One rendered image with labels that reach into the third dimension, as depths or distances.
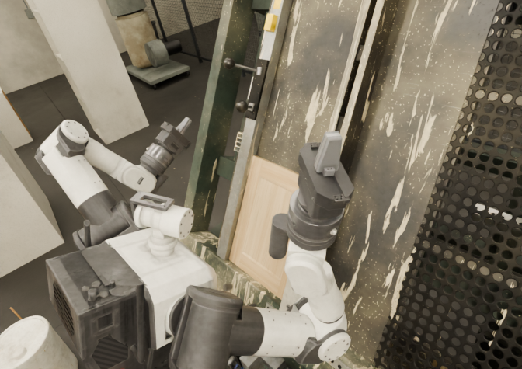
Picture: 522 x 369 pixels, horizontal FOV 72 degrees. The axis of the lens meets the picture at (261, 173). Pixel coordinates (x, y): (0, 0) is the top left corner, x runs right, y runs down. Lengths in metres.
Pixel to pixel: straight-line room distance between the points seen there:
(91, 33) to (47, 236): 2.25
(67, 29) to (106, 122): 1.07
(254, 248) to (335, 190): 0.81
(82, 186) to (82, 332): 0.41
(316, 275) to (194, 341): 0.24
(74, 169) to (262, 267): 0.66
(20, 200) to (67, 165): 2.25
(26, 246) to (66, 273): 2.67
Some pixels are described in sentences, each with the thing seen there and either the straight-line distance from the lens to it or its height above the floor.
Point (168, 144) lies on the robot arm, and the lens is 1.22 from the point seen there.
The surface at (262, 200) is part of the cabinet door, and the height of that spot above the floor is 1.12.
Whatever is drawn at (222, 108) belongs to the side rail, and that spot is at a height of 1.33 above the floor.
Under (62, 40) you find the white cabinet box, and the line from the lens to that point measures 4.53.
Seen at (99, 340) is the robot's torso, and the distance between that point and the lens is 0.78.
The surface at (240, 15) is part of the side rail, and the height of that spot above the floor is 1.62.
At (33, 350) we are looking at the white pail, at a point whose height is 0.36.
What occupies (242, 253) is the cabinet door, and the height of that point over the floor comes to 0.94.
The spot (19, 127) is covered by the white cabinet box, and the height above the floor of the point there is 0.25.
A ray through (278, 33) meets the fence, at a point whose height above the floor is 1.59.
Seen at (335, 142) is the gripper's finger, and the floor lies 1.64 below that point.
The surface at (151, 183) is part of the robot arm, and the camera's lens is 1.19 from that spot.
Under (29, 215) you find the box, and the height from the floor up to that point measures 0.37.
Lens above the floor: 1.90
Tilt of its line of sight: 35 degrees down
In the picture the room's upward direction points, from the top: 13 degrees counter-clockwise
